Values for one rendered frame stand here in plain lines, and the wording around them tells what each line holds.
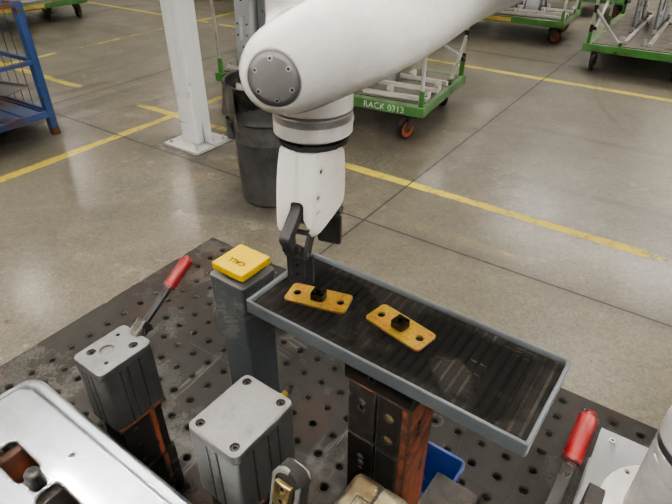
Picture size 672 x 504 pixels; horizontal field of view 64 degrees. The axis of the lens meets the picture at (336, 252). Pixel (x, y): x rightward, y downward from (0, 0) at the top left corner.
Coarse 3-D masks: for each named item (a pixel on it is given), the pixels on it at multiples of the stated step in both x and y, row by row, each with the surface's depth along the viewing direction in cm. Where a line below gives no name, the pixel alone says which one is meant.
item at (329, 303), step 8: (296, 288) 72; (304, 288) 72; (312, 288) 72; (320, 288) 70; (288, 296) 70; (296, 296) 70; (304, 296) 70; (312, 296) 69; (320, 296) 69; (328, 296) 70; (336, 296) 70; (344, 296) 70; (352, 296) 70; (304, 304) 69; (312, 304) 69; (320, 304) 69; (328, 304) 69; (336, 304) 69; (344, 304) 69; (336, 312) 68; (344, 312) 68
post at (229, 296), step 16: (272, 272) 79; (224, 288) 77; (240, 288) 75; (256, 288) 77; (224, 304) 79; (240, 304) 77; (224, 320) 82; (240, 320) 79; (256, 320) 80; (240, 336) 81; (256, 336) 81; (272, 336) 86; (240, 352) 84; (256, 352) 84; (272, 352) 88; (240, 368) 87; (256, 368) 85; (272, 368) 89; (272, 384) 91
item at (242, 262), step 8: (240, 248) 80; (248, 248) 80; (224, 256) 78; (232, 256) 78; (240, 256) 78; (248, 256) 78; (256, 256) 78; (264, 256) 78; (216, 264) 77; (224, 264) 77; (232, 264) 77; (240, 264) 77; (248, 264) 77; (256, 264) 77; (264, 264) 78; (224, 272) 76; (232, 272) 75; (240, 272) 75; (248, 272) 75; (256, 272) 77; (240, 280) 75
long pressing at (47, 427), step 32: (32, 384) 79; (0, 416) 74; (32, 416) 74; (64, 416) 74; (0, 448) 70; (32, 448) 70; (64, 448) 70; (96, 448) 70; (0, 480) 66; (64, 480) 66; (96, 480) 66; (128, 480) 66; (160, 480) 66
